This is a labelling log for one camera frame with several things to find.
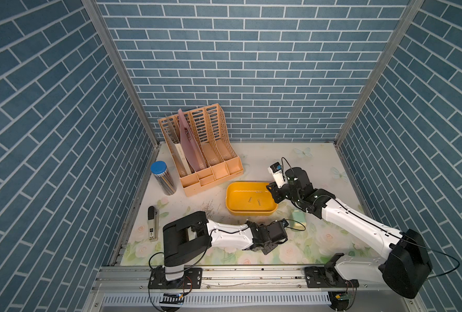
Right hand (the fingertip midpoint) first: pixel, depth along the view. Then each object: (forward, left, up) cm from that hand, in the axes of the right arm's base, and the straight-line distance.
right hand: (270, 185), depth 82 cm
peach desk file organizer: (+18, +24, -7) cm, 31 cm away
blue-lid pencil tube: (+2, +48, +3) cm, 48 cm away
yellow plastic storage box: (+4, +14, -16) cm, 22 cm away
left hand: (-18, -3, -17) cm, 25 cm away
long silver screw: (+2, +8, -17) cm, 19 cm away
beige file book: (+9, +39, +2) cm, 40 cm away
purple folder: (+25, +42, -3) cm, 49 cm away
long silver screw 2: (+1, +4, -17) cm, 17 cm away
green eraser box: (-8, -13, -10) cm, 19 cm away
